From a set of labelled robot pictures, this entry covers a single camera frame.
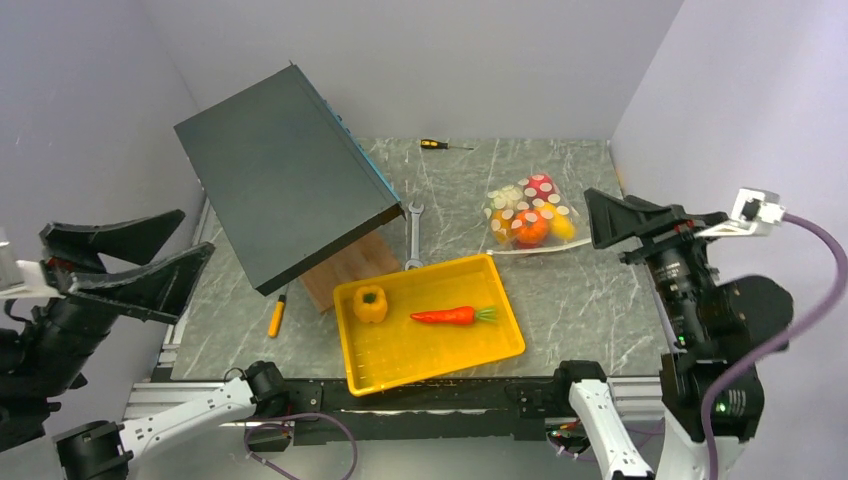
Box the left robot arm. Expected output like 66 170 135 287
1 209 289 479

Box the orange pumpkin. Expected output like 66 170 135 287
512 209 549 248

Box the yellow bell pepper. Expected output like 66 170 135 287
353 285 388 323

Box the orange carrot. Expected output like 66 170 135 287
409 306 497 326

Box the black yellow screwdriver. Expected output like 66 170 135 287
419 139 474 151

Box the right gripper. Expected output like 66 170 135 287
586 182 727 342

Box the brown potato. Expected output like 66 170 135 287
489 209 515 245

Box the yellow lemon squash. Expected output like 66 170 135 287
537 202 577 241

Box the aluminium rail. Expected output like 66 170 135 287
122 381 257 426

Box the black base frame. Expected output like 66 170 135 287
271 376 576 446

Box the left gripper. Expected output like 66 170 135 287
8 209 217 394

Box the yellow plastic tray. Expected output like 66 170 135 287
334 254 525 397

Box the clear zip top bag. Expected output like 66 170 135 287
482 172 591 256

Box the wooden block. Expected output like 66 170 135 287
299 231 402 313

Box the red bell pepper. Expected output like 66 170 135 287
522 173 561 205

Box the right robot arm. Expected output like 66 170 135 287
550 188 794 479

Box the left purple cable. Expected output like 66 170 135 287
241 411 360 480

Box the dark grey box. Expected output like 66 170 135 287
174 64 403 296

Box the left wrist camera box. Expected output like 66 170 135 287
1 229 65 300

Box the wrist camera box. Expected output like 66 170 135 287
1 229 65 300
696 188 786 238

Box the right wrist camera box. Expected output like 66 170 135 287
696 188 786 238

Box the silver wrench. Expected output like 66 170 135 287
404 202 425 271

